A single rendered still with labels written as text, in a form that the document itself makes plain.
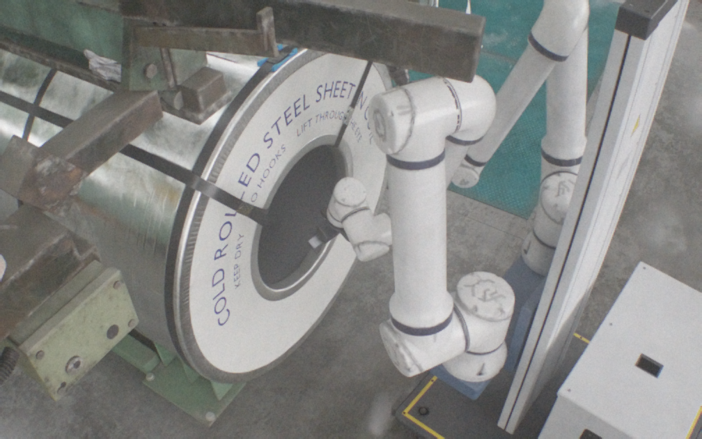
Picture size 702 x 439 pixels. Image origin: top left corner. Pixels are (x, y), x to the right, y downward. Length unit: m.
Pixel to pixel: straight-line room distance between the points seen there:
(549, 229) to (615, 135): 0.73
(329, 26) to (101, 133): 0.35
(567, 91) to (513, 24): 3.10
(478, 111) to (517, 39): 3.51
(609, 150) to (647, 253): 2.05
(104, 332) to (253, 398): 1.68
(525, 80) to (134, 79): 1.09
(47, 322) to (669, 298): 1.63
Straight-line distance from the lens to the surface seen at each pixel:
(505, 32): 4.84
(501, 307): 1.62
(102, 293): 0.95
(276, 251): 2.37
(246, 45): 0.75
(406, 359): 1.55
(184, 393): 2.67
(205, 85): 0.98
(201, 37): 0.81
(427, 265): 1.40
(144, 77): 0.95
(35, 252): 0.88
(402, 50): 0.74
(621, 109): 1.26
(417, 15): 0.73
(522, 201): 3.38
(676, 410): 1.78
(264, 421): 2.57
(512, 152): 3.67
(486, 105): 1.29
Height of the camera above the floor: 2.26
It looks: 45 degrees down
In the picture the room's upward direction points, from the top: 3 degrees counter-clockwise
